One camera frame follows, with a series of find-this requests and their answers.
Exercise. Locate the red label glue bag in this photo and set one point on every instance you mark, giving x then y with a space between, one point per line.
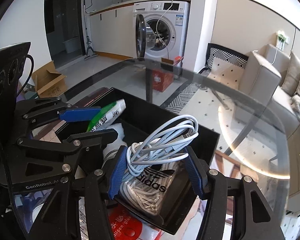
126 226

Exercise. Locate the red cardboard box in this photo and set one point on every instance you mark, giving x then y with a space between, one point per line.
162 80

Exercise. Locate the grey cushion left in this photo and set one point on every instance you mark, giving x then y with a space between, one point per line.
292 78

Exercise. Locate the black storage box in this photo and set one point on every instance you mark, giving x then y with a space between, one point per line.
155 184

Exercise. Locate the white foam piece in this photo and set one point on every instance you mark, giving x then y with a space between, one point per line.
112 148

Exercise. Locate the green white tissue packet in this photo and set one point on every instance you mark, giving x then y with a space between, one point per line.
106 116

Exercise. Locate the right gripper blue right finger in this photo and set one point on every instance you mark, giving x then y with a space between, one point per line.
253 218

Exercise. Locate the patterned black white chair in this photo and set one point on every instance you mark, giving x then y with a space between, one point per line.
224 64

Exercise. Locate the white washing machine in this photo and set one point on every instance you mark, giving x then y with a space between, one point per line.
169 21

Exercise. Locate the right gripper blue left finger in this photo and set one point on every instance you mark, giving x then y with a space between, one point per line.
59 216

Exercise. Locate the white wall socket charger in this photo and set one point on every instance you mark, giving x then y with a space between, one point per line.
282 38

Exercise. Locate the brown cardboard box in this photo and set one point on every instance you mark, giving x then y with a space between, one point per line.
48 82

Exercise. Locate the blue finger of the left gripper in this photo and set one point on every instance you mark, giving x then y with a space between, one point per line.
46 163
40 112

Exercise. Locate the floor mop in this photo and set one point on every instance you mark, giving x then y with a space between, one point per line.
90 53

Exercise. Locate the beige sofa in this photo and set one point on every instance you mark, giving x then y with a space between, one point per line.
263 77

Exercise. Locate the black camera module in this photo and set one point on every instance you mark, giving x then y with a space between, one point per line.
12 60

